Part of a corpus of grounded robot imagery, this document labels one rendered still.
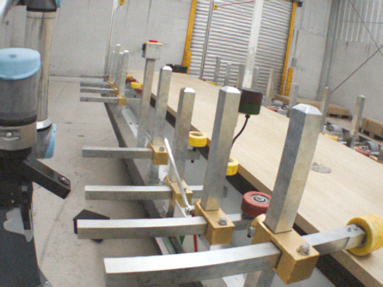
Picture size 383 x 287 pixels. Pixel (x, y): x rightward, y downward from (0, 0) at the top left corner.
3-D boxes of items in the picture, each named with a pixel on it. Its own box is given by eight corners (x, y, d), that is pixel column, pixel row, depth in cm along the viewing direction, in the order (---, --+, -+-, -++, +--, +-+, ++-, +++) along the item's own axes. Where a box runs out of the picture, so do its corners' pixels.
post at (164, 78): (148, 192, 123) (163, 66, 108) (146, 188, 126) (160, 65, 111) (157, 192, 124) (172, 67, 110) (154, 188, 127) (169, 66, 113)
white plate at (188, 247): (201, 287, 70) (209, 256, 67) (170, 229, 93) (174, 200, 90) (204, 286, 70) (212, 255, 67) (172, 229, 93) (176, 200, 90)
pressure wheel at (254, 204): (242, 247, 72) (254, 205, 69) (228, 229, 79) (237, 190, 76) (270, 243, 75) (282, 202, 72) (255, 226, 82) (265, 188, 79)
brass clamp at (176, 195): (172, 208, 90) (174, 192, 89) (160, 187, 102) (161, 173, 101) (192, 207, 92) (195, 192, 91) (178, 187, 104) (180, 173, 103)
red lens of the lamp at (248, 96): (243, 101, 65) (245, 91, 64) (230, 95, 70) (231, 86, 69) (266, 104, 67) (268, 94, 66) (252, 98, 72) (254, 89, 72)
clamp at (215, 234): (210, 246, 67) (214, 227, 66) (190, 215, 79) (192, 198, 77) (233, 243, 69) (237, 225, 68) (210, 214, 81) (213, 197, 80)
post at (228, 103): (192, 274, 78) (227, 87, 64) (188, 265, 81) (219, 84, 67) (204, 272, 79) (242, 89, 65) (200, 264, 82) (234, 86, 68)
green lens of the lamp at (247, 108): (240, 113, 66) (242, 103, 65) (228, 106, 71) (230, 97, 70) (264, 115, 68) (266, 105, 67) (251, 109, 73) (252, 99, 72)
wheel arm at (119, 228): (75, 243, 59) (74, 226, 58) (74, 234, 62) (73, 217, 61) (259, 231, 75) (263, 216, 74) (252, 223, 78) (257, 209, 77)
